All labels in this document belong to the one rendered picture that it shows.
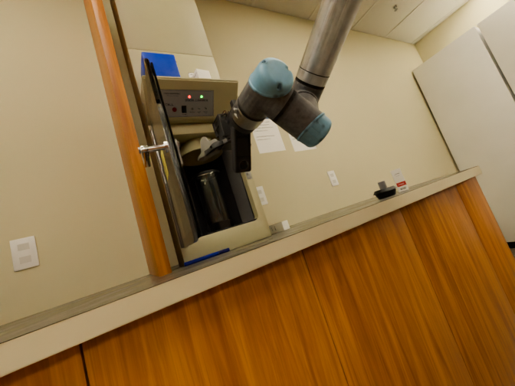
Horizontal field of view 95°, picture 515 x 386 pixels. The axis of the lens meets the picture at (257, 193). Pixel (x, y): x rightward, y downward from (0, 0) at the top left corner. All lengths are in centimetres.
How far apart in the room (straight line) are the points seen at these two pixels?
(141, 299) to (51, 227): 83
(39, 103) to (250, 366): 132
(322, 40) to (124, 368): 69
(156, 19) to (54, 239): 94
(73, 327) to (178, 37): 100
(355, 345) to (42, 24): 181
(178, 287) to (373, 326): 52
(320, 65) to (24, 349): 69
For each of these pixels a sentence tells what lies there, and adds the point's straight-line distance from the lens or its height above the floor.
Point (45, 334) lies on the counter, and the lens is 48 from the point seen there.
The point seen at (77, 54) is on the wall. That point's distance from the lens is 161.
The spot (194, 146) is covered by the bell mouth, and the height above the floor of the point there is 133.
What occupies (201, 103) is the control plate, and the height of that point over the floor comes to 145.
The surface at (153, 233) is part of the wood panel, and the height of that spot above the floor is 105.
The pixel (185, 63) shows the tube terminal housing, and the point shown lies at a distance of 108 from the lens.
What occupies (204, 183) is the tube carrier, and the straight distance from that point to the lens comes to 89.
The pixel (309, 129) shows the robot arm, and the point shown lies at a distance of 50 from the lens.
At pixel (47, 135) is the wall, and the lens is 137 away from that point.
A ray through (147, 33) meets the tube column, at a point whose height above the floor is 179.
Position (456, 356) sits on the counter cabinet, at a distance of 107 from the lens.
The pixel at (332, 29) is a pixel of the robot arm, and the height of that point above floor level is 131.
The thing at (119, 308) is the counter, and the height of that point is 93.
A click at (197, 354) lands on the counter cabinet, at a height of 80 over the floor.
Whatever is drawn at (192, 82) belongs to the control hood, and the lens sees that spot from 88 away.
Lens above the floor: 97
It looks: 9 degrees up
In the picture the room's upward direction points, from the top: 18 degrees counter-clockwise
